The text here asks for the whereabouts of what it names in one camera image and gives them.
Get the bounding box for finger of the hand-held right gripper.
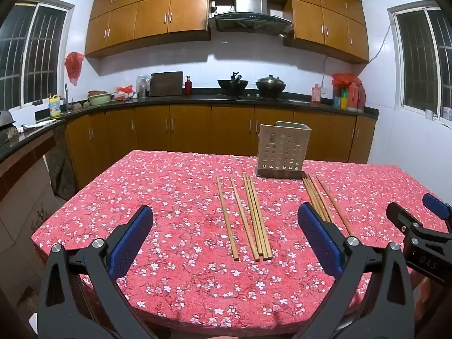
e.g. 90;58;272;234
386;201;424;241
423;193;452;232

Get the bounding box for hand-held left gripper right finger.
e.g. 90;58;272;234
293;203;415;339

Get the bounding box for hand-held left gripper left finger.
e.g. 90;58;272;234
36;204;158;339

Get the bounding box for wooden chopstick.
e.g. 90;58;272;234
229;177;259;262
317;177;354;237
246;175;268;260
215;175;238;262
308;173;336;224
249;176;272;258
303;177;316;207
304;175;323;218
242;173;265;262
307;174;331;222

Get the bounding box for perforated metal utensil holder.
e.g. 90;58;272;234
255;121;312;179

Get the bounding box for red floral tablecloth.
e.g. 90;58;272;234
31;149;449;329

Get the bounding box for wooden base cabinet unit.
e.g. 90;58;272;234
65;104;377;198

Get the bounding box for yellow green boxes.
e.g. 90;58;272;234
334;88;349;109

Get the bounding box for stacked green bowls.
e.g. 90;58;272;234
87;90;114;107

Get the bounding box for crumpled red plastic bag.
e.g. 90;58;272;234
331;73;362;87

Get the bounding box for white cloth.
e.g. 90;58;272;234
22;119;57;129

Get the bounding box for yellow detergent bottle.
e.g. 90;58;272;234
49;94;62;118

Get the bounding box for clear plastic containers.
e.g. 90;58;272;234
136;75;152;97

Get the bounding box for gas stove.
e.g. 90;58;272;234
215;93;294;103

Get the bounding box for black kitchen countertop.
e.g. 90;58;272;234
0;88;380;163

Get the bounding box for dark cutting board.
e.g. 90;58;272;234
149;71;184;97

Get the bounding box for black wok with lid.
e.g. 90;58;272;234
255;75;286;97

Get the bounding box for black wok with utensil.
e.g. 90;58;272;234
217;72;249;96

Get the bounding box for large red plastic bag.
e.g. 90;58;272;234
64;52;85;86

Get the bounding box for steel range hood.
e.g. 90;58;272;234
208;0;294;32

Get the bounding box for barred window with cable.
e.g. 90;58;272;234
387;0;452;121

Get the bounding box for barred window with wide frame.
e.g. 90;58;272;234
0;2;75;110

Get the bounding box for wooden wall cabinet unit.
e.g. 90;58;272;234
85;0;370;65

